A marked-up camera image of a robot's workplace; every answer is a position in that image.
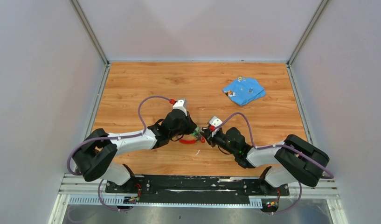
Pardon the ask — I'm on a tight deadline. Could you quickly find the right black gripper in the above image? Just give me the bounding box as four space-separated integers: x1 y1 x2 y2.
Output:
201 128 238 156

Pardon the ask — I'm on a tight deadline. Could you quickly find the bunch of coloured keys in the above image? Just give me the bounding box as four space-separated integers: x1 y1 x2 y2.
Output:
191 127 206 143

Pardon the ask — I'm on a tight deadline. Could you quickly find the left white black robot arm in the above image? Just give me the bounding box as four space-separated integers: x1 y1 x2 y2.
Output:
69 109 197 193

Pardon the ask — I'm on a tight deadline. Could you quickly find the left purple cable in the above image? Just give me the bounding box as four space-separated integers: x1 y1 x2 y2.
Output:
66 95 175 212

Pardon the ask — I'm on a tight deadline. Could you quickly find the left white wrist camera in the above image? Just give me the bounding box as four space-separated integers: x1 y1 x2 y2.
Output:
169 98 187 116

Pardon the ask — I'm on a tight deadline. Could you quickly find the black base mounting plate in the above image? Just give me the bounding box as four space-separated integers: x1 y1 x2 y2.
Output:
105 175 290 205

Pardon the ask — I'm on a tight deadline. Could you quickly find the blue folded cloth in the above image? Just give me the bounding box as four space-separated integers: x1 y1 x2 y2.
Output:
222 77 266 106

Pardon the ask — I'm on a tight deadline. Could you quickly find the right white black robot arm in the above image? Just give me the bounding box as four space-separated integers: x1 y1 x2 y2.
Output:
201 127 330 195

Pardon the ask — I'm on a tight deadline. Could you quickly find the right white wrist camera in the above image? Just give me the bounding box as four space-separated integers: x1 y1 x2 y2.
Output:
208 116 223 137

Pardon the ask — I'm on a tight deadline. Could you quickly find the slotted aluminium rail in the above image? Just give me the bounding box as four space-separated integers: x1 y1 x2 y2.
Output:
68 195 263 208

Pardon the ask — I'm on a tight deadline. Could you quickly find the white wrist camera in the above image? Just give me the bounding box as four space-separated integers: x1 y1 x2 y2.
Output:
169 98 187 116
208 116 223 137

